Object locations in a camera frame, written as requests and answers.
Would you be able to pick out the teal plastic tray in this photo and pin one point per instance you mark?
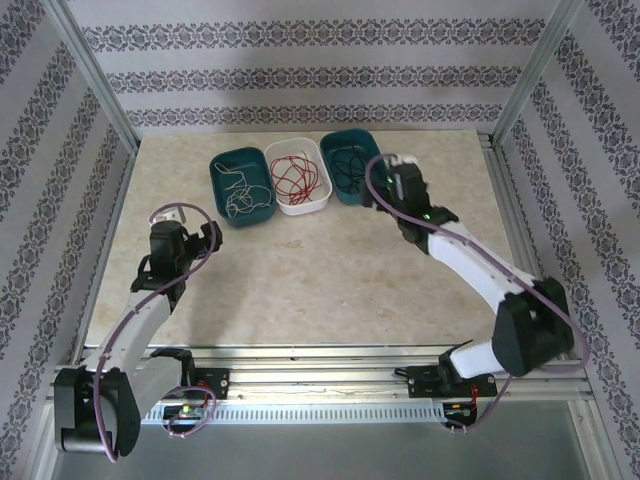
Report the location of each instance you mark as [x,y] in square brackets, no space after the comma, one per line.
[250,160]
[350,140]

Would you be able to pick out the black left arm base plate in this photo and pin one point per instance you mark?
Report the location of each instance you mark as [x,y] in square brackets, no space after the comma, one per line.
[220,382]

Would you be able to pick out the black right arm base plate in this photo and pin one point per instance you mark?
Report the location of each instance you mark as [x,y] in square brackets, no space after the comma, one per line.
[420,382]

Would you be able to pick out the aluminium frame post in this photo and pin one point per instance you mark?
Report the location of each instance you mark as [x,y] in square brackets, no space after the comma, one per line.
[96,75]
[532,75]

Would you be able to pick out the white plastic tray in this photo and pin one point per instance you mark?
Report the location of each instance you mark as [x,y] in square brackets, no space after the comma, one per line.
[325,192]

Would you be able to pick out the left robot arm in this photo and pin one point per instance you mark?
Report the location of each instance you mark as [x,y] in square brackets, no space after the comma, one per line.
[145,320]

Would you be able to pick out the small controller board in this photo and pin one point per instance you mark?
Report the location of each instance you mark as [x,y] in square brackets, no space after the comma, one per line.
[457,410]
[186,411]

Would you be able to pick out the aluminium mounting rail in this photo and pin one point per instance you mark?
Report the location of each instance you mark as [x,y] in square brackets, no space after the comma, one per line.
[325,380]

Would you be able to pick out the aluminium side rail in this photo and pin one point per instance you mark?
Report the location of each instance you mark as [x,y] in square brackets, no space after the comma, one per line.
[495,152]
[117,200]

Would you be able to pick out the grey metal base sheet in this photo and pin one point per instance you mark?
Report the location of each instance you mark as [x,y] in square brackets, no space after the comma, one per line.
[300,455]

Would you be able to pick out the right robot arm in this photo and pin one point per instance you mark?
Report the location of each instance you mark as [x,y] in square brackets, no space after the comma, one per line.
[480,270]

